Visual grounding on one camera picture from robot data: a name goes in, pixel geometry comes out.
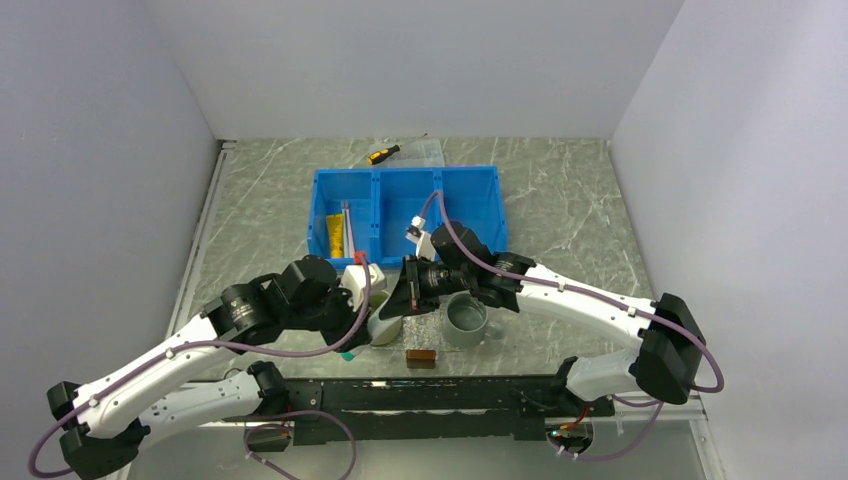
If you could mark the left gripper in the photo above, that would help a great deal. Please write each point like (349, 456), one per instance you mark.
(348, 321)

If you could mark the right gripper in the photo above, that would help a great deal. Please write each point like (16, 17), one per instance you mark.
(409, 297)

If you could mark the clear toothbrush holder brown ends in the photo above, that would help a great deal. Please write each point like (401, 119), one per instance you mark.
(422, 338)

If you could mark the light green ceramic mug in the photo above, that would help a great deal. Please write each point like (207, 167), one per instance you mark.
(382, 332)

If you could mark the grey ceramic mug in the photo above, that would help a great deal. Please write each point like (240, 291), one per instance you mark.
(465, 322)

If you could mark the blue three-compartment plastic bin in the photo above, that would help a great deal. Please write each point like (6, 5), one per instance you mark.
(383, 202)

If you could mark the white teal toothpaste tube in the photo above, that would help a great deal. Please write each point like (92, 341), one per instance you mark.
(350, 354)

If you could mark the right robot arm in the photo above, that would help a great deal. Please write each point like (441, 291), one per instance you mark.
(661, 343)

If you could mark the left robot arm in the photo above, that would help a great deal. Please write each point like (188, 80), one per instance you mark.
(219, 365)

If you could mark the yellow toothpaste tube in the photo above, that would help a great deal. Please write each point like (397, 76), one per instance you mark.
(335, 234)

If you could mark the yellow black screwdriver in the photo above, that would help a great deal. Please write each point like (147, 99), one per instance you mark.
(378, 156)

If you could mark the clear plastic organizer box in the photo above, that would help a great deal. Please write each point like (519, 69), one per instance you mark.
(424, 153)

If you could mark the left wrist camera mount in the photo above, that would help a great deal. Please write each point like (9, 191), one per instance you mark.
(361, 279)

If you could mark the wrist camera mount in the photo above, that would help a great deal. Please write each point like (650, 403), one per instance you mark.
(361, 279)
(422, 240)

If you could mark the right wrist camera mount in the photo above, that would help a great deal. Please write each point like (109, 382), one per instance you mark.
(422, 240)

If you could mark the aluminium side rail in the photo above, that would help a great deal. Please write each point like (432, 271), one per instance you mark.
(153, 188)

